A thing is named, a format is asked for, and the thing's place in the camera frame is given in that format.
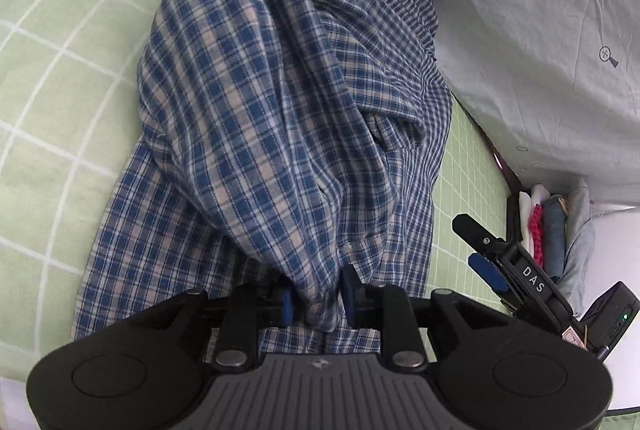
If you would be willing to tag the green grid mat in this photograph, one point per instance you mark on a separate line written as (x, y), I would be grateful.
(60, 59)

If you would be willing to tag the red checked folded garment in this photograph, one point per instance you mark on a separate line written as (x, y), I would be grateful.
(537, 230)

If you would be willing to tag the white printed sheet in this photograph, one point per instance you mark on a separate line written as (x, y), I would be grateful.
(550, 34)

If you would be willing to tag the grey folded garment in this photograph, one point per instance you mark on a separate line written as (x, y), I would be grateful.
(580, 240)

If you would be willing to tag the blue plaid shirt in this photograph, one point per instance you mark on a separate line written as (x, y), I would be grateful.
(250, 109)

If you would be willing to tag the white folded garment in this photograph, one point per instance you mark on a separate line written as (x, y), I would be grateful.
(524, 215)
(539, 195)

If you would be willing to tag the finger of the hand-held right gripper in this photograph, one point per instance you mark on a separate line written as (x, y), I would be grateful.
(487, 272)
(475, 232)

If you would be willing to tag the black folded garment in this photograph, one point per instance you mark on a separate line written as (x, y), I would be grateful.
(512, 215)

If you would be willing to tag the folded blue jeans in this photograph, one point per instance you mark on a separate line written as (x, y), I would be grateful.
(554, 235)

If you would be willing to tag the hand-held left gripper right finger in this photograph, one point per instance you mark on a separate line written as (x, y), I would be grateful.
(349, 305)

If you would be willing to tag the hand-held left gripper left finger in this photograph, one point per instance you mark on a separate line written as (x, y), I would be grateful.
(286, 307)

